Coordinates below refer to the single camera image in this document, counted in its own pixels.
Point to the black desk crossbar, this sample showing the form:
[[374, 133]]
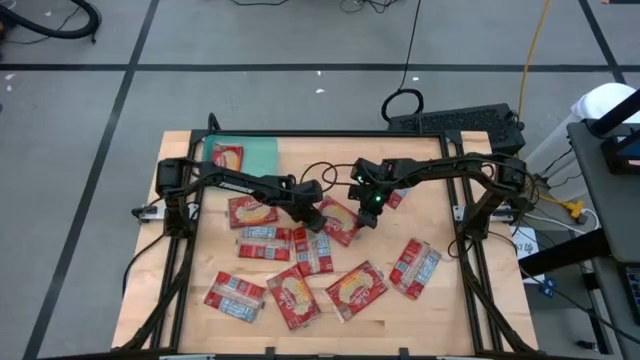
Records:
[[565, 252]]

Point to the white round bin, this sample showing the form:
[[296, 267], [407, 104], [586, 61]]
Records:
[[600, 100]]

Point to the black metal table frame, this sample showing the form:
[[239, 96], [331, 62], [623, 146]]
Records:
[[320, 133]]

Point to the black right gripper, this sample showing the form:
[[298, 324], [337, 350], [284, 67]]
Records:
[[367, 199]]

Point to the grey desk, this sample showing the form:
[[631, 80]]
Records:
[[615, 210]]

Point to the yellow power plug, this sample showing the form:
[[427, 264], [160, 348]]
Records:
[[574, 207]]

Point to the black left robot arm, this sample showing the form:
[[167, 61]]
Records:
[[260, 187]]

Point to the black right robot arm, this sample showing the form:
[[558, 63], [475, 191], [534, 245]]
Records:
[[440, 167]]

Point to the red microwave popcorn bag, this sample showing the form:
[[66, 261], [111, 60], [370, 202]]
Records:
[[265, 243], [340, 222], [356, 291], [312, 251], [294, 297], [234, 296], [415, 268], [250, 212], [227, 156], [397, 198]]

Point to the black slanted pole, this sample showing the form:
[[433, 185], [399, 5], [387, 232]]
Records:
[[617, 112]]

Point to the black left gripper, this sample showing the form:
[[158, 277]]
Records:
[[307, 210]]

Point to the white paper sheet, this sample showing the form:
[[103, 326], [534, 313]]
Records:
[[525, 250]]

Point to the small blue tag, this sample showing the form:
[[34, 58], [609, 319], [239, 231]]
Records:
[[549, 287]]

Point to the teal plastic basket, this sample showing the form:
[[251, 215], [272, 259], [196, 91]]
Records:
[[260, 155]]

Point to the black blue-lit device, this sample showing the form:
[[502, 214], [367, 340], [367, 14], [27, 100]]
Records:
[[620, 155]]

